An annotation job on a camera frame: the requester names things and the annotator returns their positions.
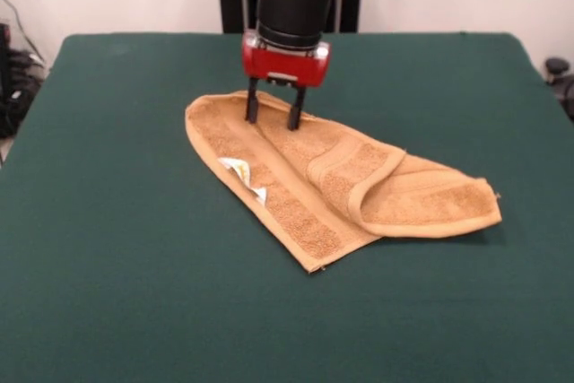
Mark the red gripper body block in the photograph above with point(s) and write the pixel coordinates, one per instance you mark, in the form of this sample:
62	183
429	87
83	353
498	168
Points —
282	67

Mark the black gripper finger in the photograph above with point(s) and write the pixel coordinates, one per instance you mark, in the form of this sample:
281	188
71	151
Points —
297	109
252	102

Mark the tan terry towel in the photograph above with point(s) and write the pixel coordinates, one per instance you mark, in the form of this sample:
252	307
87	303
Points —
314	185

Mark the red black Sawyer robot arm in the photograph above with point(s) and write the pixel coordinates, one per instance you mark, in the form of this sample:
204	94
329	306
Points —
291	6

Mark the dark green table cloth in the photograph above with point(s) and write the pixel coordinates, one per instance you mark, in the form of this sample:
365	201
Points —
134	266

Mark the grey office chair base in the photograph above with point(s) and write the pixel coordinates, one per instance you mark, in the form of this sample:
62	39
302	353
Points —
558	67

